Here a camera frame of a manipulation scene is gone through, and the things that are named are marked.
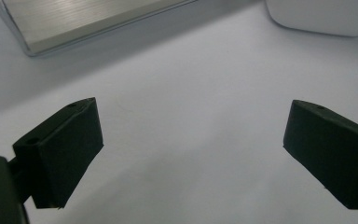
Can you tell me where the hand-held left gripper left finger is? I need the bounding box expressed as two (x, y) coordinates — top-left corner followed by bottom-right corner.
(12, 96), (104, 210)

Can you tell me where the white rounded container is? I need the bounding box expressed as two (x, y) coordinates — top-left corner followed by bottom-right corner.
(264, 0), (358, 38)

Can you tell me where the silver metal tray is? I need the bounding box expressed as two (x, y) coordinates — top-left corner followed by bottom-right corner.
(0, 0), (200, 58)

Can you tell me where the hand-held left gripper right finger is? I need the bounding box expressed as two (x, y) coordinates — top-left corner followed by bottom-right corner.
(282, 99), (358, 211)

